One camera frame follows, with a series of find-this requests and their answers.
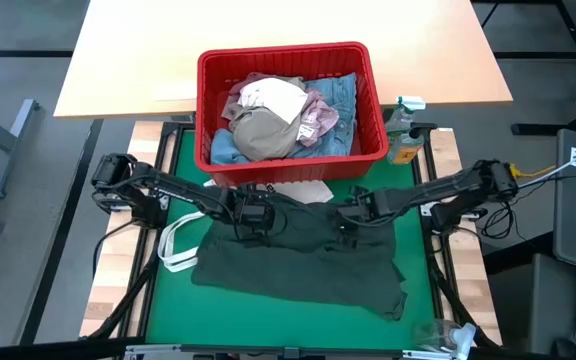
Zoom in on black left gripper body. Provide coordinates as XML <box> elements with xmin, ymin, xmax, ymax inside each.
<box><xmin>227</xmin><ymin>187</ymin><xmax>277</xmax><ymax>239</ymax></box>

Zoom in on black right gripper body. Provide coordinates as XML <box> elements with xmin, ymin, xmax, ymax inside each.
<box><xmin>338</xmin><ymin>188</ymin><xmax>392</xmax><ymax>232</ymax></box>

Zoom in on dark green shirt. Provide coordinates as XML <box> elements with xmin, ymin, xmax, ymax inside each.
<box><xmin>191</xmin><ymin>192</ymin><xmax>409</xmax><ymax>321</ymax></box>

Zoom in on beige khaki shorts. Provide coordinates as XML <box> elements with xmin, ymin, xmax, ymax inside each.
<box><xmin>230</xmin><ymin>107</ymin><xmax>302</xmax><ymax>162</ymax></box>

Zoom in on red plastic laundry basket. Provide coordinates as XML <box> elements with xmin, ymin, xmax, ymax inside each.
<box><xmin>195</xmin><ymin>41</ymin><xmax>391</xmax><ymax>187</ymax></box>

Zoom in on white canvas tote bag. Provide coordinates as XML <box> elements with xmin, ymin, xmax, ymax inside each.
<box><xmin>157</xmin><ymin>177</ymin><xmax>334</xmax><ymax>274</ymax></box>

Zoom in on clear bottle with orange label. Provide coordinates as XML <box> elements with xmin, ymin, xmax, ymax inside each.
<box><xmin>390</xmin><ymin>122</ymin><xmax>439</xmax><ymax>166</ymax></box>

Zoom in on mauve pink garment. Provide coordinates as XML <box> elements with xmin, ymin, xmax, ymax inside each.
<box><xmin>221</xmin><ymin>72</ymin><xmax>342</xmax><ymax>149</ymax></box>

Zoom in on blue denim garment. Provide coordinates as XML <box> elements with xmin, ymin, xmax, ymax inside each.
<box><xmin>287</xmin><ymin>72</ymin><xmax>359</xmax><ymax>160</ymax></box>

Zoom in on green table mat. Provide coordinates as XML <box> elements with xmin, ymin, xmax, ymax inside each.
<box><xmin>145</xmin><ymin>127</ymin><xmax>437</xmax><ymax>351</ymax></box>

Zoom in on white garment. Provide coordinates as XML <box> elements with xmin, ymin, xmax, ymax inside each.
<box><xmin>237</xmin><ymin>77</ymin><xmax>309</xmax><ymax>125</ymax></box>

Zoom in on clear spray bottle white trigger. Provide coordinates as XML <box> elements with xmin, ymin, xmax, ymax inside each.
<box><xmin>412</xmin><ymin>319</ymin><xmax>477</xmax><ymax>360</ymax></box>

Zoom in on light wooden desk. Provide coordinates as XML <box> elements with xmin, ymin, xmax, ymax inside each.
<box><xmin>53</xmin><ymin>0</ymin><xmax>514</xmax><ymax>119</ymax></box>

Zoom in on grey metal table leg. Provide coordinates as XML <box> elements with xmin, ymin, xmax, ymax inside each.
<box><xmin>0</xmin><ymin>98</ymin><xmax>42</xmax><ymax>201</ymax></box>

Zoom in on black cable bundle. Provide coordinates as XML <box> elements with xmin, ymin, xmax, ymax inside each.
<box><xmin>480</xmin><ymin>199</ymin><xmax>517</xmax><ymax>240</ymax></box>

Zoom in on yellow power cable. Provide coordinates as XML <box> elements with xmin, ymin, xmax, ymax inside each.
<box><xmin>507</xmin><ymin>162</ymin><xmax>559</xmax><ymax>180</ymax></box>

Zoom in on black metal frame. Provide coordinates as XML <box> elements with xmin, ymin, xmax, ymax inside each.
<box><xmin>80</xmin><ymin>119</ymin><xmax>502</xmax><ymax>360</ymax></box>

